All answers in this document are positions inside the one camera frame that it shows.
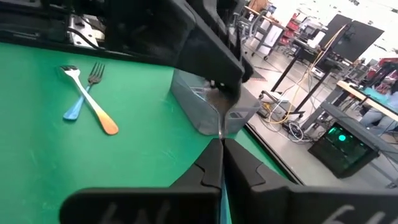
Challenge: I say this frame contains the fork with blue handle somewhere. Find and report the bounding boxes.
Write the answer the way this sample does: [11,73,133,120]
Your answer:
[63,62,106,121]

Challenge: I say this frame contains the black monitor stand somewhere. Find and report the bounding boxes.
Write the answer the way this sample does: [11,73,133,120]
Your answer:
[259,46,336,121]

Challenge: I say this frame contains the grey translucent plastic bin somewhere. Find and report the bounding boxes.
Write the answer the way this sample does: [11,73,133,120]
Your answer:
[169,68,262,136]

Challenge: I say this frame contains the fork with orange handle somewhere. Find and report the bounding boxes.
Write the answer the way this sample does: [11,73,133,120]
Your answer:
[58,64,120,136]

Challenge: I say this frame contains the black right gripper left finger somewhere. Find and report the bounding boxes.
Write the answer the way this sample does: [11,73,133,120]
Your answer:
[58,139,224,224]

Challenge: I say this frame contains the dark grey desk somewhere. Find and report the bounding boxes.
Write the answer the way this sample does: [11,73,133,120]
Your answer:
[320,101,398,156]

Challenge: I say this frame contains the wooden table with teal top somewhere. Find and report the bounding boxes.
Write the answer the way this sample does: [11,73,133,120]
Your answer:
[336,80,398,123]

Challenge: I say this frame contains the yellow hanging cable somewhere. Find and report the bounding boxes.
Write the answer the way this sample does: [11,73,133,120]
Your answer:
[269,24,348,125]

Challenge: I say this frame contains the white rolling cart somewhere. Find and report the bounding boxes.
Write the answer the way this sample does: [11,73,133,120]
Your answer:
[251,11,285,60]

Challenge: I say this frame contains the person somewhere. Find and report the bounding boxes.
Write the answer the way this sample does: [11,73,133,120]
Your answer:
[359,80,398,138]

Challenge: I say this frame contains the coiled floor cables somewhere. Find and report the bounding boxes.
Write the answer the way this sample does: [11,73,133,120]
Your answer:
[279,119,312,144]

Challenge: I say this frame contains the black monitor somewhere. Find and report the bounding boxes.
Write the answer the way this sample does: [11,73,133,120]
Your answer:
[332,20,386,63]
[320,14,354,47]

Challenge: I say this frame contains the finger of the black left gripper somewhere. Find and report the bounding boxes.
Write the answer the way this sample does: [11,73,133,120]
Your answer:
[177,2,245,94]
[217,0,254,83]

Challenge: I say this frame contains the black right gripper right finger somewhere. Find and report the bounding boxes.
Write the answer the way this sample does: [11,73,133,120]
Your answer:
[224,139,398,224]

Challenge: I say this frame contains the black computer with green light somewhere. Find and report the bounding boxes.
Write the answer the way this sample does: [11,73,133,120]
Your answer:
[307,123,380,180]

